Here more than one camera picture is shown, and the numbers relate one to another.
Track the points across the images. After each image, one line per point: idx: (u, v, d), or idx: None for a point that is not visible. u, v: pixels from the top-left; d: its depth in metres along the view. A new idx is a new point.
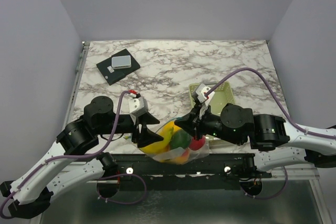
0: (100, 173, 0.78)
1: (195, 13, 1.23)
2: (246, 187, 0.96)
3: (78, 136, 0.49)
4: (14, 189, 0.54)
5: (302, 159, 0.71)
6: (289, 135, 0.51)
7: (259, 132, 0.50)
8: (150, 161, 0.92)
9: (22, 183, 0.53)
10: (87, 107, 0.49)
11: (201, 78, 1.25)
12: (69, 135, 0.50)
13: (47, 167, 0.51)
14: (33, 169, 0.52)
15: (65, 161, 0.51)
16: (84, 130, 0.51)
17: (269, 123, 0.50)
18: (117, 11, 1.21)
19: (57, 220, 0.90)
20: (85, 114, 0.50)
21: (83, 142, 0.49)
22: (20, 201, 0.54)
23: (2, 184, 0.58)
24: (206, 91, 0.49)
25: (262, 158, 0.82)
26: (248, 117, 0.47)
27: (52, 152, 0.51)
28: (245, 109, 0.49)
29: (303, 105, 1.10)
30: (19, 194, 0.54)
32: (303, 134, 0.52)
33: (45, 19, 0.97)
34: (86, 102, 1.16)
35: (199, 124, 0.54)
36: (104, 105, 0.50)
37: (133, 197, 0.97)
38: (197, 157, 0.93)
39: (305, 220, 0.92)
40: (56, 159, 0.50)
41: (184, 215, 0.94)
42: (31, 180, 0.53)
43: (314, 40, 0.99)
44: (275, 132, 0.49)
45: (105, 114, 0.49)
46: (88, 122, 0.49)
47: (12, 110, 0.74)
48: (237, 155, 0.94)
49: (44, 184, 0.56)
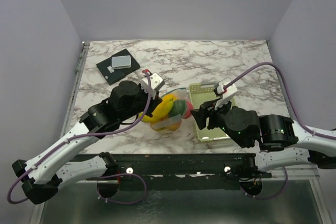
0: (102, 170, 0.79)
1: (195, 13, 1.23)
2: (246, 187, 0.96)
3: (103, 117, 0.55)
4: (32, 167, 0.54)
5: (305, 159, 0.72)
6: (297, 135, 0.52)
7: (268, 133, 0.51)
8: (150, 161, 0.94)
9: (40, 161, 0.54)
10: (116, 89, 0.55)
11: (201, 78, 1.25)
12: (93, 115, 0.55)
13: (67, 147, 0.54)
14: (54, 147, 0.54)
15: (86, 141, 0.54)
16: (106, 113, 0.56)
17: (277, 124, 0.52)
18: (117, 11, 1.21)
19: (57, 220, 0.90)
20: (112, 96, 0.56)
21: (106, 123, 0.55)
22: (35, 179, 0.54)
23: (16, 163, 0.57)
24: (226, 84, 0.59)
25: (263, 158, 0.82)
26: (251, 119, 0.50)
27: (75, 131, 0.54)
28: (249, 111, 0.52)
29: (303, 105, 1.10)
30: (36, 172, 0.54)
32: (310, 135, 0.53)
33: (44, 19, 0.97)
34: (86, 102, 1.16)
35: (213, 113, 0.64)
36: (130, 88, 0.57)
37: (133, 197, 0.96)
38: (197, 158, 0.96)
39: (305, 220, 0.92)
40: (79, 137, 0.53)
41: (184, 216, 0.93)
42: (50, 158, 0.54)
43: (314, 41, 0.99)
44: (284, 134, 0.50)
45: (131, 96, 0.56)
46: (114, 103, 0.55)
47: (11, 110, 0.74)
48: (237, 156, 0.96)
49: (60, 165, 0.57)
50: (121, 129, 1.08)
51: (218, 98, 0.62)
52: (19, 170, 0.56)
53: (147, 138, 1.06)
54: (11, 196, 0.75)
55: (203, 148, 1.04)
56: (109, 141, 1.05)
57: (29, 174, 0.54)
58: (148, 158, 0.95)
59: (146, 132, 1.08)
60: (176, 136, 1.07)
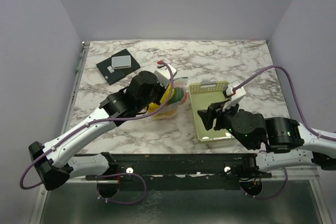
0: (104, 167, 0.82)
1: (195, 13, 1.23)
2: (246, 187, 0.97)
3: (122, 104, 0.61)
4: (52, 148, 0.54)
5: (308, 160, 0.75)
6: (303, 137, 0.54)
7: (274, 135, 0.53)
8: (150, 161, 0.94)
9: (60, 142, 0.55)
10: (137, 78, 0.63)
11: (201, 78, 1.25)
12: (113, 102, 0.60)
13: (88, 130, 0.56)
14: (75, 129, 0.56)
15: (105, 126, 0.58)
16: (124, 100, 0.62)
17: (283, 126, 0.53)
18: (117, 11, 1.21)
19: (57, 220, 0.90)
20: (132, 85, 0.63)
21: (125, 109, 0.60)
22: (54, 161, 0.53)
23: (33, 145, 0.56)
24: (235, 86, 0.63)
25: (264, 158, 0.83)
26: (258, 122, 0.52)
27: (95, 116, 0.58)
28: (255, 114, 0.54)
29: (303, 105, 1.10)
30: (55, 153, 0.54)
32: (316, 137, 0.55)
33: (44, 19, 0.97)
34: (86, 102, 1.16)
35: (220, 115, 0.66)
36: (150, 79, 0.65)
37: (133, 197, 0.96)
38: (197, 158, 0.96)
39: (305, 220, 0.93)
40: (100, 121, 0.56)
41: (184, 216, 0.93)
42: (70, 140, 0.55)
43: (314, 41, 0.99)
44: (290, 136, 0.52)
45: (150, 85, 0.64)
46: (134, 91, 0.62)
47: (11, 110, 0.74)
48: (237, 156, 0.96)
49: (77, 150, 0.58)
50: (121, 129, 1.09)
51: (227, 100, 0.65)
52: (37, 151, 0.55)
53: (147, 138, 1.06)
54: (12, 196, 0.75)
55: (203, 148, 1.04)
56: (109, 141, 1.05)
57: (47, 156, 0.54)
58: (148, 158, 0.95)
59: (146, 132, 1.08)
60: (176, 136, 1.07)
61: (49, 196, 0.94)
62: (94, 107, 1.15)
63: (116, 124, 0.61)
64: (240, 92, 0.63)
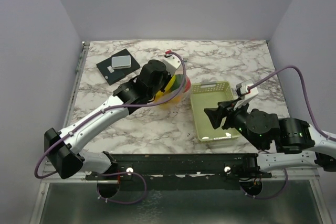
0: (106, 164, 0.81)
1: (195, 13, 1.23)
2: (246, 187, 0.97)
3: (134, 92, 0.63)
4: (70, 132, 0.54)
5: (311, 161, 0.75)
6: (314, 138, 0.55)
7: (285, 136, 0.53)
8: (150, 161, 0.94)
9: (77, 128, 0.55)
10: (146, 66, 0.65)
11: (201, 78, 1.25)
12: (125, 91, 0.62)
13: (104, 116, 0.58)
14: (91, 115, 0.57)
15: (120, 112, 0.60)
16: (136, 89, 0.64)
17: (294, 127, 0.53)
18: (117, 11, 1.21)
19: (57, 220, 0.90)
20: (143, 73, 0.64)
21: (137, 97, 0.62)
22: (72, 145, 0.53)
23: (49, 130, 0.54)
24: (250, 85, 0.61)
25: (266, 158, 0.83)
26: (273, 123, 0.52)
27: (109, 103, 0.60)
28: (270, 114, 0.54)
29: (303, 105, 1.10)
30: (73, 138, 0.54)
32: (325, 139, 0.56)
33: (44, 19, 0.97)
34: (86, 102, 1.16)
35: (231, 114, 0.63)
36: (159, 66, 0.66)
37: (133, 197, 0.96)
38: (197, 158, 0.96)
39: (305, 220, 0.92)
40: (115, 108, 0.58)
41: (184, 216, 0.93)
42: (87, 125, 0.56)
43: (314, 41, 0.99)
44: (302, 137, 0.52)
45: (160, 73, 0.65)
46: (145, 79, 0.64)
47: (11, 110, 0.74)
48: (237, 156, 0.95)
49: (91, 137, 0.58)
50: (121, 129, 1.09)
51: (238, 99, 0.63)
52: (55, 136, 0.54)
53: (147, 138, 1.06)
54: (12, 196, 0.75)
55: (203, 148, 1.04)
56: (109, 141, 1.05)
57: (65, 141, 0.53)
58: (148, 158, 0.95)
59: (146, 132, 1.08)
60: (176, 136, 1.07)
61: (49, 196, 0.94)
62: (94, 107, 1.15)
63: (129, 111, 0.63)
64: (253, 90, 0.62)
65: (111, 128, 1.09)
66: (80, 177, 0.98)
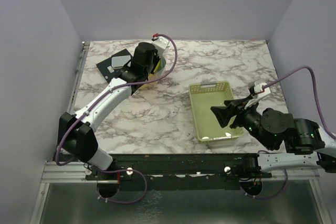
0: (108, 160, 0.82)
1: (195, 13, 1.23)
2: (246, 187, 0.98)
3: (132, 73, 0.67)
4: (86, 112, 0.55)
5: (312, 161, 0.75)
6: (324, 140, 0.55)
7: (297, 136, 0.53)
8: (150, 161, 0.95)
9: (91, 107, 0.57)
10: (137, 49, 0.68)
11: (201, 78, 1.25)
12: (125, 73, 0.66)
13: (113, 95, 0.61)
14: (102, 94, 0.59)
15: (126, 90, 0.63)
16: (134, 70, 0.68)
17: (306, 127, 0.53)
18: (117, 11, 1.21)
19: (57, 220, 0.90)
20: (136, 56, 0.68)
21: (136, 76, 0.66)
22: (91, 123, 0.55)
23: (63, 115, 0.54)
24: (264, 84, 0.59)
25: (268, 159, 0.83)
26: (289, 123, 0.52)
27: (113, 84, 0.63)
28: (285, 114, 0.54)
29: (303, 105, 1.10)
30: (90, 117, 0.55)
32: (333, 140, 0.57)
33: (44, 19, 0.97)
34: (86, 102, 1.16)
35: (241, 113, 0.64)
36: (149, 47, 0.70)
37: (133, 196, 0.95)
38: (197, 158, 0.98)
39: (305, 220, 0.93)
40: (122, 86, 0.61)
41: (184, 216, 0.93)
42: (100, 104, 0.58)
43: (314, 41, 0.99)
44: (313, 138, 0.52)
45: (151, 51, 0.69)
46: (139, 61, 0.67)
47: (11, 110, 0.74)
48: (237, 156, 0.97)
49: (104, 115, 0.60)
50: (121, 129, 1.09)
51: (249, 98, 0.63)
52: (71, 119, 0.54)
53: (147, 138, 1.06)
54: (12, 196, 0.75)
55: (203, 148, 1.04)
56: (108, 141, 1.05)
57: (83, 120, 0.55)
58: (147, 158, 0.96)
59: (146, 132, 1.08)
60: (176, 136, 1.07)
61: (49, 196, 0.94)
62: None
63: (131, 91, 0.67)
64: (266, 90, 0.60)
65: (111, 128, 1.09)
66: (80, 177, 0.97)
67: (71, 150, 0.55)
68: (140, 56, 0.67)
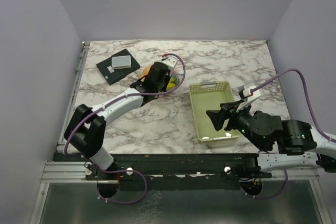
0: (109, 160, 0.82)
1: (195, 13, 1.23)
2: (246, 187, 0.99)
3: (145, 88, 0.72)
4: (103, 106, 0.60)
5: (312, 161, 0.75)
6: (316, 140, 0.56)
7: (288, 138, 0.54)
8: (150, 161, 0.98)
9: (107, 105, 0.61)
10: (154, 67, 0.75)
11: (201, 78, 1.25)
12: (138, 86, 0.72)
13: (126, 100, 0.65)
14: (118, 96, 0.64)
15: (138, 99, 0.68)
16: (146, 85, 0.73)
17: (296, 128, 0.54)
18: (117, 11, 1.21)
19: (57, 220, 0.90)
20: (151, 73, 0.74)
21: (147, 91, 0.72)
22: (105, 117, 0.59)
23: (81, 106, 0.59)
24: (253, 87, 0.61)
25: (267, 158, 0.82)
26: (277, 125, 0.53)
27: (128, 91, 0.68)
28: (273, 116, 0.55)
29: (303, 105, 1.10)
30: (105, 112, 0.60)
32: (326, 141, 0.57)
33: (43, 18, 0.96)
34: (86, 102, 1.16)
35: (233, 116, 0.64)
36: (163, 66, 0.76)
37: (133, 196, 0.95)
38: (197, 158, 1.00)
39: (305, 220, 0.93)
40: (135, 95, 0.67)
41: (184, 216, 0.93)
42: (116, 104, 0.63)
43: (314, 41, 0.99)
44: (304, 138, 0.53)
45: (165, 71, 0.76)
46: (153, 77, 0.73)
47: (11, 110, 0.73)
48: (237, 156, 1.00)
49: (115, 116, 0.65)
50: (121, 129, 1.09)
51: (241, 102, 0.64)
52: (86, 111, 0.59)
53: (147, 138, 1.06)
54: (12, 196, 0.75)
55: (203, 148, 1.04)
56: (108, 141, 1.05)
57: (97, 114, 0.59)
58: (148, 158, 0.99)
59: (146, 132, 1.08)
60: (176, 136, 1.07)
61: (49, 196, 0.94)
62: None
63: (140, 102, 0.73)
64: (255, 93, 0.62)
65: (111, 128, 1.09)
66: (80, 177, 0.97)
67: (76, 143, 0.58)
68: (154, 74, 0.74)
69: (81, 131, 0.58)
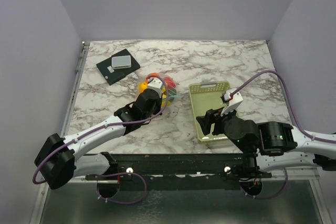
0: (105, 167, 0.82)
1: (195, 13, 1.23)
2: (246, 187, 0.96)
3: (130, 116, 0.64)
4: (75, 139, 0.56)
5: (310, 160, 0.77)
6: (296, 140, 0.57)
7: (268, 139, 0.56)
8: (151, 160, 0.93)
9: (81, 136, 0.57)
10: (142, 94, 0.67)
11: (201, 78, 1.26)
12: (124, 114, 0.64)
13: (105, 130, 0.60)
14: (95, 127, 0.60)
15: (119, 129, 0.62)
16: (133, 113, 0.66)
17: (276, 129, 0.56)
18: (116, 11, 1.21)
19: (57, 220, 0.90)
20: (139, 99, 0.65)
21: (133, 120, 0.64)
22: (75, 150, 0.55)
23: (53, 136, 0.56)
24: (232, 92, 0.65)
25: (265, 158, 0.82)
26: (248, 128, 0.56)
27: (109, 119, 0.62)
28: (246, 120, 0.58)
29: (303, 105, 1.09)
30: (76, 146, 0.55)
32: (310, 140, 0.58)
33: (44, 18, 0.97)
34: (86, 102, 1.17)
35: (218, 119, 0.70)
36: (153, 94, 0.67)
37: (133, 197, 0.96)
38: (197, 158, 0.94)
39: (305, 220, 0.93)
40: (116, 125, 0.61)
41: (184, 216, 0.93)
42: (92, 135, 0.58)
43: (314, 41, 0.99)
44: (283, 139, 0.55)
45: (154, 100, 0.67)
46: (140, 106, 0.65)
47: (11, 110, 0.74)
48: (237, 156, 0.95)
49: (92, 146, 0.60)
50: None
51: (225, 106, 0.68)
52: (58, 142, 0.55)
53: (147, 138, 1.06)
54: (11, 196, 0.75)
55: (203, 148, 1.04)
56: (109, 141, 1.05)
57: (69, 146, 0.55)
58: (148, 158, 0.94)
59: (146, 132, 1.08)
60: (176, 136, 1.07)
61: (50, 196, 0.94)
62: (94, 106, 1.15)
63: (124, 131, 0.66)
64: (235, 97, 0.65)
65: None
66: (80, 177, 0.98)
67: (44, 174, 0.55)
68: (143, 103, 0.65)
69: (52, 161, 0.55)
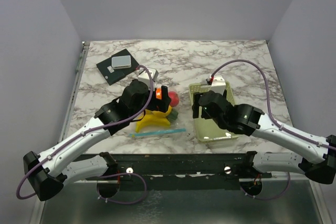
0: (103, 169, 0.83)
1: (195, 13, 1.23)
2: (246, 187, 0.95)
3: (116, 113, 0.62)
4: (49, 156, 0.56)
5: (296, 165, 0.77)
6: (261, 123, 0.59)
7: (237, 116, 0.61)
8: (151, 161, 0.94)
9: (55, 152, 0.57)
10: (127, 88, 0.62)
11: (201, 78, 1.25)
12: (107, 112, 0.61)
13: (83, 139, 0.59)
14: (70, 138, 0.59)
15: (101, 134, 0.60)
16: (118, 109, 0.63)
17: (247, 110, 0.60)
18: (116, 11, 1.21)
19: (57, 220, 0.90)
20: (124, 94, 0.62)
21: (118, 118, 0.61)
22: (51, 169, 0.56)
23: (28, 155, 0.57)
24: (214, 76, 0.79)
25: (261, 156, 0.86)
26: (213, 98, 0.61)
27: (90, 124, 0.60)
28: (217, 94, 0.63)
29: (303, 104, 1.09)
30: (51, 162, 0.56)
32: (276, 128, 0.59)
33: (43, 18, 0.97)
34: (87, 102, 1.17)
35: None
36: (141, 87, 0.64)
37: (133, 197, 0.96)
38: (197, 158, 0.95)
39: (305, 220, 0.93)
40: (94, 130, 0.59)
41: (183, 215, 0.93)
42: (67, 148, 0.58)
43: (314, 41, 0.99)
44: (247, 118, 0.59)
45: (142, 95, 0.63)
46: (125, 101, 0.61)
47: (11, 110, 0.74)
48: (237, 156, 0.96)
49: (73, 157, 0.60)
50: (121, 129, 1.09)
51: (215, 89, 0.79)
52: (33, 161, 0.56)
53: (147, 138, 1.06)
54: (11, 196, 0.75)
55: (203, 148, 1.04)
56: (109, 141, 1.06)
57: (43, 165, 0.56)
58: (148, 158, 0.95)
59: (146, 132, 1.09)
60: (176, 136, 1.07)
61: None
62: (94, 107, 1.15)
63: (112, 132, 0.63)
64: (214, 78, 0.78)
65: None
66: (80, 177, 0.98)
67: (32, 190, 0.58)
68: (128, 97, 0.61)
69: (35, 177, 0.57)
